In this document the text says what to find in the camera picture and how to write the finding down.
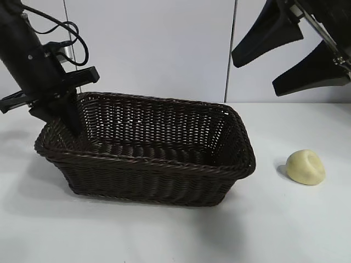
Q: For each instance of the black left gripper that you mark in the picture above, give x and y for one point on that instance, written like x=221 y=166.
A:
x=41 y=74

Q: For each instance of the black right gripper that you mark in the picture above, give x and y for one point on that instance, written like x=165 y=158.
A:
x=334 y=19

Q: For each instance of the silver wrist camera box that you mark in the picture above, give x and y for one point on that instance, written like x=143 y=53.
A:
x=64 y=52

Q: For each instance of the dark brown woven basket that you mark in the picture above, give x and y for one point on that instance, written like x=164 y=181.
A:
x=153 y=175

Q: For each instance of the pale yellow egg yolk pastry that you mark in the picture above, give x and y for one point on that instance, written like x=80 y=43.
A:
x=301 y=170

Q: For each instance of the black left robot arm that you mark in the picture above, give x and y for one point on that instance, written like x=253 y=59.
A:
x=13 y=27

